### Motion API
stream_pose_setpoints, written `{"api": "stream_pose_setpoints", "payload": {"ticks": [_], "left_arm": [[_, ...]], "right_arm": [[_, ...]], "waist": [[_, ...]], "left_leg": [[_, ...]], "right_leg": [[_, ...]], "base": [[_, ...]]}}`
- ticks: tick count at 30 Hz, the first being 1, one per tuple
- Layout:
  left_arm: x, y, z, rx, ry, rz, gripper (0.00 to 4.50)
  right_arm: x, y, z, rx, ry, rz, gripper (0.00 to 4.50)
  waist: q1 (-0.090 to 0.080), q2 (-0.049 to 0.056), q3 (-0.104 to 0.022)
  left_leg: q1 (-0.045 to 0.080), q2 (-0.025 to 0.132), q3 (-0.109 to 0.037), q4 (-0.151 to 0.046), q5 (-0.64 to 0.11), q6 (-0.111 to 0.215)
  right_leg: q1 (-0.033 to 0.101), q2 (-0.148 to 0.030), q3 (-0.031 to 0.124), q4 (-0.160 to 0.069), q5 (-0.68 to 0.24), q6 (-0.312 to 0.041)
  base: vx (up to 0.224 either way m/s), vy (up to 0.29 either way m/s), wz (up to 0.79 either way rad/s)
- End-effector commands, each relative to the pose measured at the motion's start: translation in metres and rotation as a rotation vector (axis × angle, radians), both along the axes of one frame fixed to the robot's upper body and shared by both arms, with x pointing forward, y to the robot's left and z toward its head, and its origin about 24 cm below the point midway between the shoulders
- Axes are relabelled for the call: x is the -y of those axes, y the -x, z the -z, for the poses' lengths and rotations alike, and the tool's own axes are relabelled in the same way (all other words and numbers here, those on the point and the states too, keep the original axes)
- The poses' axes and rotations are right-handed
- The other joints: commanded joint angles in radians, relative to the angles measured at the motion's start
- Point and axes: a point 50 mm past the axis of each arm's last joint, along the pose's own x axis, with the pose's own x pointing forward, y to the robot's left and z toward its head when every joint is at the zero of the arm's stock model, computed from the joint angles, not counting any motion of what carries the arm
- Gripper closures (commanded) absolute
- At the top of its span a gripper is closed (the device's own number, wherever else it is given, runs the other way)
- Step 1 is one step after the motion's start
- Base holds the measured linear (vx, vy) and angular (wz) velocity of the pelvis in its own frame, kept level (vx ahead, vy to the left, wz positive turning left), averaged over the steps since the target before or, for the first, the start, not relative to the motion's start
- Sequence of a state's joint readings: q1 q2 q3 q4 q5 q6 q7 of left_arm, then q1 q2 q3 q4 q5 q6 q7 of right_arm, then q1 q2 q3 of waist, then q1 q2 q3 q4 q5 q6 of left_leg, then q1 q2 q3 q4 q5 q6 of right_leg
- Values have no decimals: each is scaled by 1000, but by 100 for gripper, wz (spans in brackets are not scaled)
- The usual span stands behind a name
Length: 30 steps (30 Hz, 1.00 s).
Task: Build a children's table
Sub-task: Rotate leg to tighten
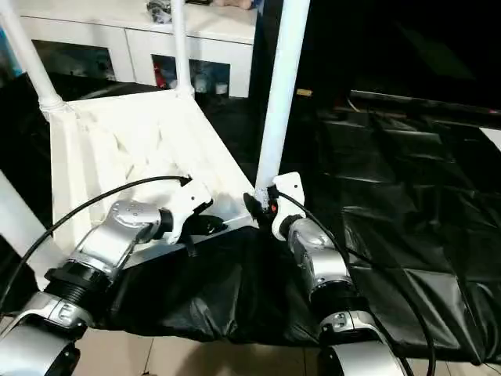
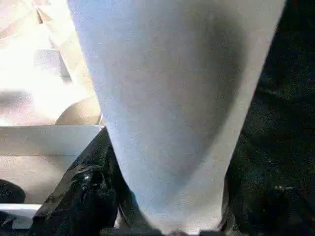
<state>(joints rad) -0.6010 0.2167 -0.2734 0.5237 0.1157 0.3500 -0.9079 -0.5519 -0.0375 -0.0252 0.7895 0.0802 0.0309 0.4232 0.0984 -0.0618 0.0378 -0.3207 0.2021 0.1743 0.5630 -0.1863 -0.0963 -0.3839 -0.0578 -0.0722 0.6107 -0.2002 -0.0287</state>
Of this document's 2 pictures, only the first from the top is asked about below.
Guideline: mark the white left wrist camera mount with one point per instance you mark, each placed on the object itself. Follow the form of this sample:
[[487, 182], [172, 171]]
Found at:
[[188, 199]]

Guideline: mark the white plastic table top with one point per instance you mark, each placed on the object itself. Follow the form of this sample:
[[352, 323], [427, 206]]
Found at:
[[137, 149]]

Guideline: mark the small white jar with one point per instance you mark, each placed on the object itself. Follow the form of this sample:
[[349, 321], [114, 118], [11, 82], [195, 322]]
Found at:
[[200, 83], [221, 88]]

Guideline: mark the white flat board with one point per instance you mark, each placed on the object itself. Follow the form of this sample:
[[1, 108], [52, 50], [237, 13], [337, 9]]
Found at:
[[492, 138]]

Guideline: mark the black work mat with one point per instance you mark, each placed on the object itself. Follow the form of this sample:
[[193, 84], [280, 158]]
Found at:
[[391, 196]]

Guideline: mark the red bottle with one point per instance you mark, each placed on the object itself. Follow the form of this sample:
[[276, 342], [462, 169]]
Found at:
[[161, 76]]

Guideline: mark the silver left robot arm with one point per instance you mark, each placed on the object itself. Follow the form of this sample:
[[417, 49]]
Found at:
[[98, 243]]

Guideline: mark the white plastic table leg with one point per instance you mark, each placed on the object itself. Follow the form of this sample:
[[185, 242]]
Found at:
[[181, 47], [19, 219], [282, 98], [35, 70]]

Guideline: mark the small tan label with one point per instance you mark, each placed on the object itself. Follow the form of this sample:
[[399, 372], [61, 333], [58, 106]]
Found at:
[[304, 92]]

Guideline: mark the white glass-door cabinet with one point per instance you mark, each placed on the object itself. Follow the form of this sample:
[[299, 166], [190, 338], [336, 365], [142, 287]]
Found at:
[[117, 35]]

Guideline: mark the dark low shelf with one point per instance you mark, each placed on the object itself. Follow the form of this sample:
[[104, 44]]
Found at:
[[430, 102]]

